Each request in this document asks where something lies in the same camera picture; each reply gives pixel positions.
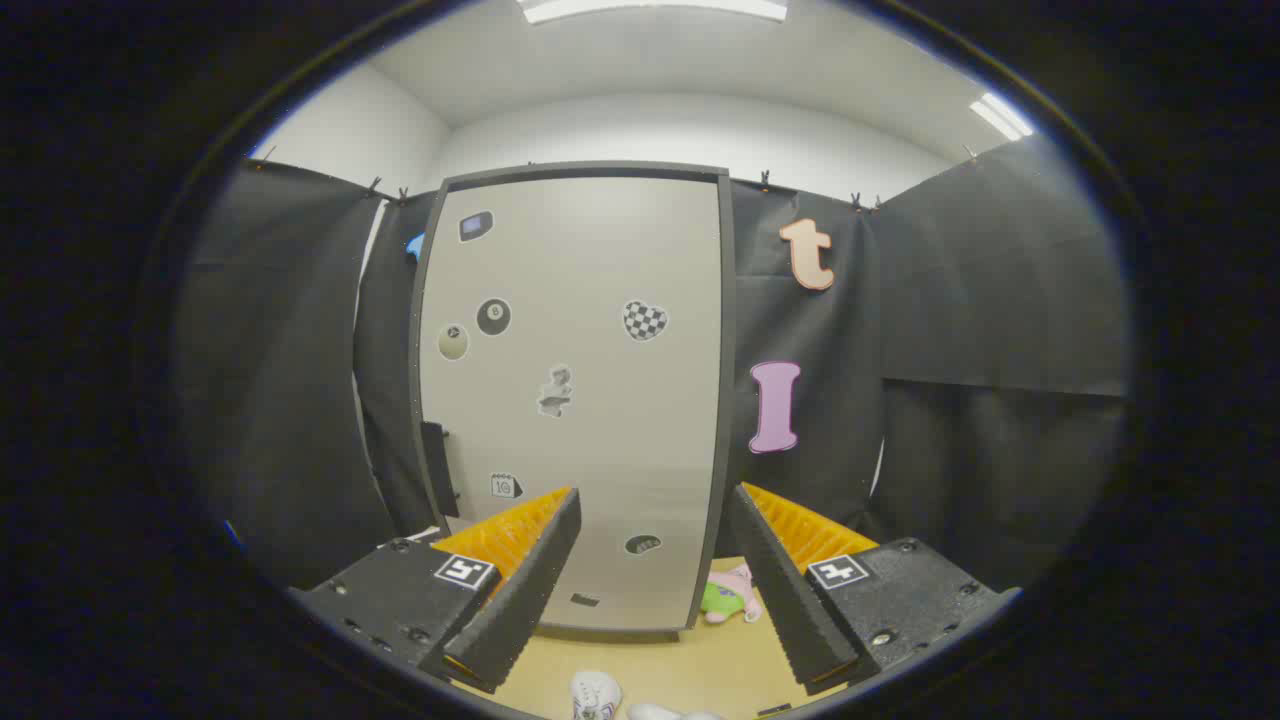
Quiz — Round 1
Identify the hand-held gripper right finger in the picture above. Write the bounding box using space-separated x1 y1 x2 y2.
727 482 1023 698

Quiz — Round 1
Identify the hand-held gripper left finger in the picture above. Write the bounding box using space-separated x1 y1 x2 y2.
290 487 583 695

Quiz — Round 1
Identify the white shoe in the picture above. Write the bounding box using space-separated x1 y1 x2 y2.
570 670 623 720

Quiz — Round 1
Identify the light grey shoe cabinet door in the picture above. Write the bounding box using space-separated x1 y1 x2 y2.
420 178 723 631

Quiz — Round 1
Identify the grey shoe cabinet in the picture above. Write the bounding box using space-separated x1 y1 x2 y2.
408 160 739 643

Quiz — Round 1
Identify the green and pink plush toy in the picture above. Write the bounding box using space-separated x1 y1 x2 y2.
700 562 763 626

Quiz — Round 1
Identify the black backdrop cloth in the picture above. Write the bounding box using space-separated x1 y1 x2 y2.
175 135 1131 591

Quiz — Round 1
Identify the small ceiling light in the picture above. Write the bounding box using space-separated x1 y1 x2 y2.
968 92 1034 141

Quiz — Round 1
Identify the long ceiling light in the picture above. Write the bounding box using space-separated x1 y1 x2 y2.
520 0 789 23

